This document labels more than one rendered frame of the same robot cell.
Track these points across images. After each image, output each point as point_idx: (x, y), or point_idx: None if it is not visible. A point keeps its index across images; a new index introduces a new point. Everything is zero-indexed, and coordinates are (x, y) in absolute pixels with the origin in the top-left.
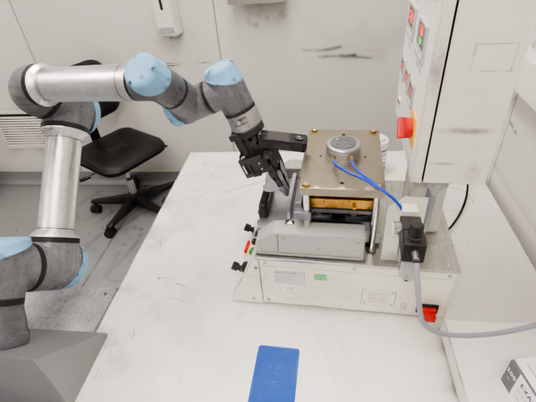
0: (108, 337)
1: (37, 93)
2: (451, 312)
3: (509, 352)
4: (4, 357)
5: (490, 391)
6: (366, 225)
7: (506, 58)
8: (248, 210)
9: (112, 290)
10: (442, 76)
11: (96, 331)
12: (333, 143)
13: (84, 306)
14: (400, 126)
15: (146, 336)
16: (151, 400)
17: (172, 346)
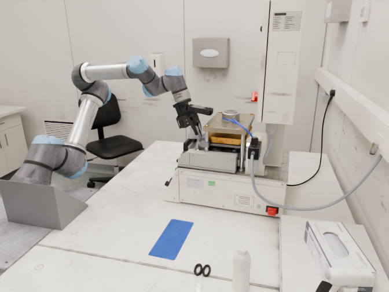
0: (88, 207)
1: (84, 74)
2: None
3: None
4: (39, 185)
5: (295, 242)
6: (239, 155)
7: (292, 58)
8: None
9: (95, 190)
10: (265, 67)
11: None
12: (225, 111)
13: (78, 194)
14: (252, 95)
15: (109, 209)
16: (105, 232)
17: (123, 214)
